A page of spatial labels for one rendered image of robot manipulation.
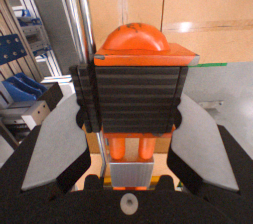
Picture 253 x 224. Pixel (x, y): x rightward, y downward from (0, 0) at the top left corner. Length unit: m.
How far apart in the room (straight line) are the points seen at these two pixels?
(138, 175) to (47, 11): 1.19
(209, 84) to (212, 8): 1.02
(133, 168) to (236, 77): 1.76
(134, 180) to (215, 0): 0.84
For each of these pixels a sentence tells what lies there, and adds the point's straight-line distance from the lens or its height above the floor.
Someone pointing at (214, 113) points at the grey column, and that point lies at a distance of 1.87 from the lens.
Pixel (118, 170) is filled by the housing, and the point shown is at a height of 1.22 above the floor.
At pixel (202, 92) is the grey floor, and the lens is 1.77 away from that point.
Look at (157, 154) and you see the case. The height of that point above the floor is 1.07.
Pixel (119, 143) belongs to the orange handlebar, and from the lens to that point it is 0.17.
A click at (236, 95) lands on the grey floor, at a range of 2.03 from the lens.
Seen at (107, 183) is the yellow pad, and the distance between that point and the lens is 0.56.
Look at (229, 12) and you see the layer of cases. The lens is 0.94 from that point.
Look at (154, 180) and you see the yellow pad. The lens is 0.56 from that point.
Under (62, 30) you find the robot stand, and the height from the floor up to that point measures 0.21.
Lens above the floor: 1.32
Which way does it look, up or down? 58 degrees down
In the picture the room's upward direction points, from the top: 180 degrees clockwise
